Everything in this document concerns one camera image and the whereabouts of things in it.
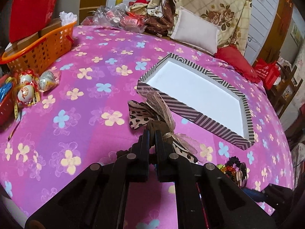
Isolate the grey white pillow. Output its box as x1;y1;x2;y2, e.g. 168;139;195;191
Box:
170;7;219;55

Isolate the orange plastic basket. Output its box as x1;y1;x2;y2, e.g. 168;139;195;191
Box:
1;22;75;75

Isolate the red paper gift bag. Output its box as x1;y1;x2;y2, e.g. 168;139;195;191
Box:
9;0;56;43

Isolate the santa plush toy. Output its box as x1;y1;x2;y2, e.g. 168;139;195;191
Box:
129;0;150;15

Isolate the wrapped decorated egg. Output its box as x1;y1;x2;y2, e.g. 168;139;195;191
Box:
18;69;39;85
38;70;61;93
14;83;41;108

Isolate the striped shallow cardboard box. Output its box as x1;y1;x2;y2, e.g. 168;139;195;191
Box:
137;53;255;150

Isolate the red cushion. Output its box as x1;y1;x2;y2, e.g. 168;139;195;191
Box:
214;46;260;84

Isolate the brown leopard bow scrunchie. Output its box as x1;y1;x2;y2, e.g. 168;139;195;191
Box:
128;90;200;163

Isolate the wooden chair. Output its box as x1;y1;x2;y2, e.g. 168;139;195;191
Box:
268;62;303;118

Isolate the clear plastic bag of items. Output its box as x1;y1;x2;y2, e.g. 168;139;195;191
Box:
81;3;147;33

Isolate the white tissue in basket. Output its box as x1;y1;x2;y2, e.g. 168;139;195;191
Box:
59;11;78;26

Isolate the pink flowered bedspread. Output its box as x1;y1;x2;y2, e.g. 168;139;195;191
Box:
1;26;295;225

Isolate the floral beige quilt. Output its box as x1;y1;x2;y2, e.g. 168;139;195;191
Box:
146;0;252;54

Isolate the red shopping bag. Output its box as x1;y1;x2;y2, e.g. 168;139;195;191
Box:
254;58;280;90

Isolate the red plastic bowl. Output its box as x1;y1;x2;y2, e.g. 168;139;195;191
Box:
0;74;17;126

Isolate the black scrunchie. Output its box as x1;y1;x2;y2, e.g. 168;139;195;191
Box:
225;156;241;179

